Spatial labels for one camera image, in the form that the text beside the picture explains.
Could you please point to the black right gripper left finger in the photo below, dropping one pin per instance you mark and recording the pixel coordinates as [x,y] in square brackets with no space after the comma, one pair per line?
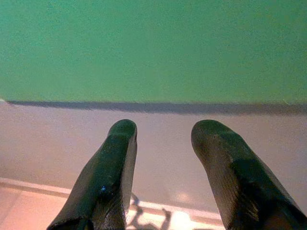
[108,172]

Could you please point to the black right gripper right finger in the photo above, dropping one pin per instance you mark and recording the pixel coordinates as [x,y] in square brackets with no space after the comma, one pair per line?
[235,172]

